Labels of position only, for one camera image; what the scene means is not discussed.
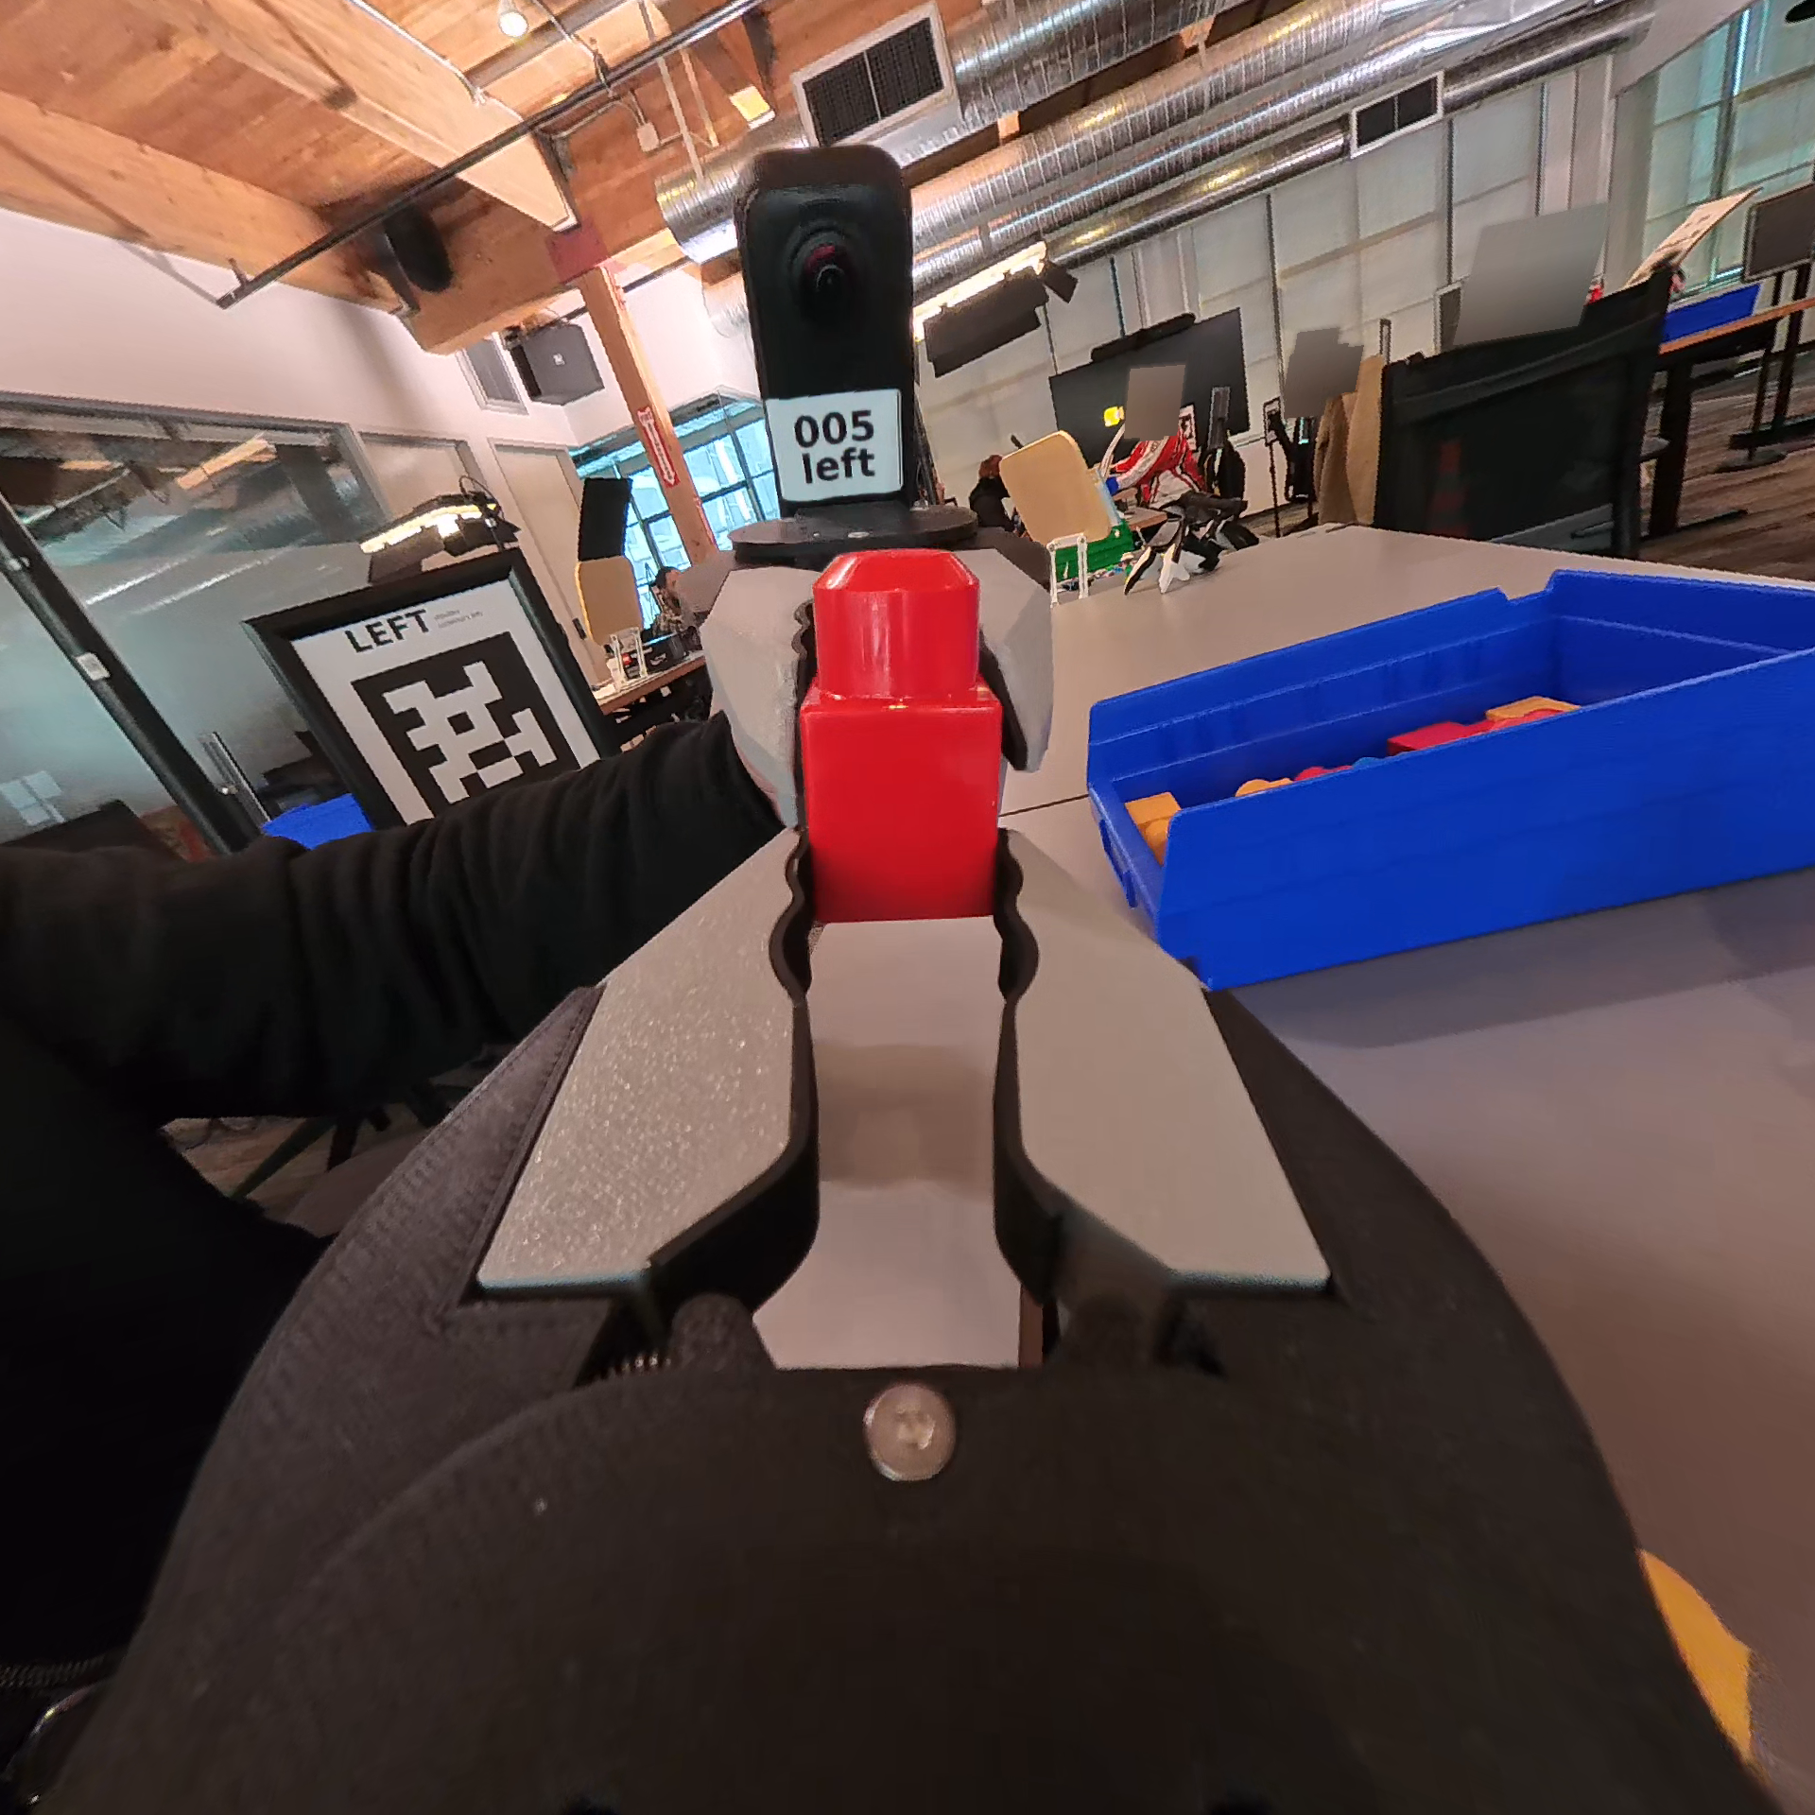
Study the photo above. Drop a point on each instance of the wooden board document stand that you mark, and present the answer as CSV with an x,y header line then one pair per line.
x,y
610,596
1057,489

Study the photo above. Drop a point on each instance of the blue plastic bin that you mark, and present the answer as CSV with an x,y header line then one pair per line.
x,y
1418,852

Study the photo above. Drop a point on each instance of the person's left forearm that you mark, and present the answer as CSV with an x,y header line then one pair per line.
x,y
354,937

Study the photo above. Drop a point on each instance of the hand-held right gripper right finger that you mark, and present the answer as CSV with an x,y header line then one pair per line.
x,y
1148,1120

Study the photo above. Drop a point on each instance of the small ceiling air vent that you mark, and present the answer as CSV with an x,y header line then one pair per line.
x,y
1396,111

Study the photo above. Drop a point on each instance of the person's black clothed torso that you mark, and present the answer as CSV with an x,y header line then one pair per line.
x,y
112,1347

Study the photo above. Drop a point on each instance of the pile of mega blocks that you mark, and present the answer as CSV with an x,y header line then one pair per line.
x,y
1432,738

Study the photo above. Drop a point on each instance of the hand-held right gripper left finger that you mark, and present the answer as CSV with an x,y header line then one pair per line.
x,y
665,1120

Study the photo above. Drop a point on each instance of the black office chair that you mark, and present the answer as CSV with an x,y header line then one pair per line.
x,y
1518,427

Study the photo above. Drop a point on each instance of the black wall speaker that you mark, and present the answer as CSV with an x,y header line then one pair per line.
x,y
556,362

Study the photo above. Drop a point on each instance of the black wall screen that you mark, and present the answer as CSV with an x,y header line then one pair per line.
x,y
1091,377

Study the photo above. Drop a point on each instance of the green box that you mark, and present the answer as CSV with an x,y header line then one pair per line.
x,y
1097,548

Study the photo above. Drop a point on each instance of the small blue bin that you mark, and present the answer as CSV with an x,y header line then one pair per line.
x,y
319,823
1710,312

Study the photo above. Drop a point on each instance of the black white toy robot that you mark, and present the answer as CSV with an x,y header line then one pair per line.
x,y
1185,548

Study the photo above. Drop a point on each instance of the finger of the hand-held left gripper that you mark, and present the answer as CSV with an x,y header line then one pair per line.
x,y
753,653
1025,653

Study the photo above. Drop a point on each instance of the black framed sign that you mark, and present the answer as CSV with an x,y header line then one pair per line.
x,y
453,709

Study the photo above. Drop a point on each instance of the large ceiling air vent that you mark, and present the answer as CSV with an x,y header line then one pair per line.
x,y
872,79

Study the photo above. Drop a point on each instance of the studio light panel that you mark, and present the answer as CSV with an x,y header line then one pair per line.
x,y
991,321
432,532

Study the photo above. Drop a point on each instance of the orange mega block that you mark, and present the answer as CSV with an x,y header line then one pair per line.
x,y
1694,1660

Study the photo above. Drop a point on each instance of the red mega block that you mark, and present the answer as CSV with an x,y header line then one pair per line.
x,y
893,795

